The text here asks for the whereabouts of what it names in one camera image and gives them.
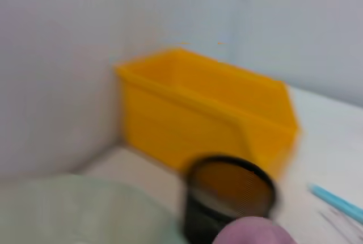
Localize black mesh pen holder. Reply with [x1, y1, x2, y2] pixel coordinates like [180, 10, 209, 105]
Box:
[181, 154, 283, 244]

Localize green glass fruit bowl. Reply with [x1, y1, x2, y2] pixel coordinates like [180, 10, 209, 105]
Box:
[0, 174, 188, 244]

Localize blue teal scissors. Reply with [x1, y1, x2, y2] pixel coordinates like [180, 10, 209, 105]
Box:
[307, 183, 363, 225]

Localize yellow plastic bin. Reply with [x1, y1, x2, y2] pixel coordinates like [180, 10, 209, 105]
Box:
[114, 47, 303, 183]

